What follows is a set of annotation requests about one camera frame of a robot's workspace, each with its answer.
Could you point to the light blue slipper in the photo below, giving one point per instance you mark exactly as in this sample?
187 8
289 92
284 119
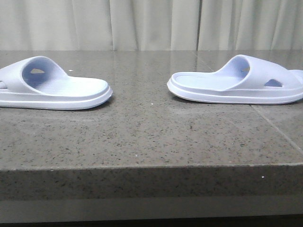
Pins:
40 83
242 80

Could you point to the beige curtain right panel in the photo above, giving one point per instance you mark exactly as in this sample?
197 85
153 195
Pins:
251 25

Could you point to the beige curtain panel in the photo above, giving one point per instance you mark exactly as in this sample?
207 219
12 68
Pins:
99 25
251 25

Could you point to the beige curtain left panel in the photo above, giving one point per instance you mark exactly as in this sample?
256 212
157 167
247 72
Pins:
99 25

